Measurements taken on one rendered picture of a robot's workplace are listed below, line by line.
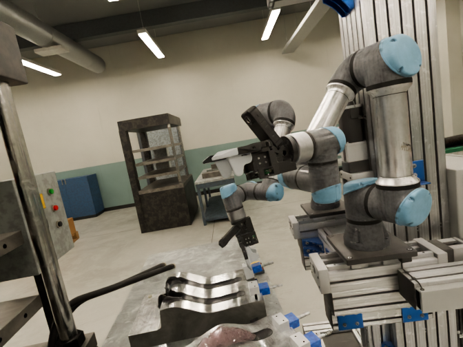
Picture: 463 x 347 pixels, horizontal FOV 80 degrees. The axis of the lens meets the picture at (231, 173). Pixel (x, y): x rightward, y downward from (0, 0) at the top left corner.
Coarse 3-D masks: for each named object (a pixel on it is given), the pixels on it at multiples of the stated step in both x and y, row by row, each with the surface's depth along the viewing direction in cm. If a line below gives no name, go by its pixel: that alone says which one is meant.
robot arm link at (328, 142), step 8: (320, 128) 70; (328, 128) 70; (336, 128) 70; (312, 136) 66; (320, 136) 67; (328, 136) 68; (336, 136) 68; (344, 136) 70; (320, 144) 66; (328, 144) 67; (336, 144) 68; (344, 144) 70; (320, 152) 67; (328, 152) 68; (336, 152) 69; (312, 160) 70; (320, 160) 68; (328, 160) 68
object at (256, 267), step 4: (244, 264) 117; (252, 264) 118; (256, 264) 116; (260, 264) 115; (264, 264) 117; (268, 264) 117; (244, 268) 114; (248, 268) 115; (252, 268) 115; (256, 268) 115; (260, 268) 115; (244, 272) 115; (248, 272) 115; (252, 272) 115; (256, 272) 115; (248, 276) 115; (252, 276) 115
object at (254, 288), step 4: (256, 280) 109; (248, 284) 107; (252, 284) 106; (256, 284) 106; (260, 284) 107; (264, 284) 107; (276, 284) 107; (280, 284) 107; (252, 288) 104; (256, 288) 104; (260, 288) 105; (264, 288) 105; (268, 288) 105; (252, 292) 104; (256, 292) 104; (260, 292) 105; (264, 292) 105; (268, 292) 105
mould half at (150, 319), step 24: (192, 288) 112; (216, 288) 114; (240, 288) 110; (144, 312) 110; (168, 312) 98; (192, 312) 98; (216, 312) 99; (240, 312) 100; (264, 312) 101; (144, 336) 98; (168, 336) 99; (192, 336) 99
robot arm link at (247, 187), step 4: (244, 184) 122; (248, 184) 121; (252, 184) 119; (244, 188) 119; (248, 188) 118; (252, 188) 117; (244, 192) 117; (248, 192) 118; (252, 192) 116; (248, 196) 119; (252, 196) 117; (244, 200) 119
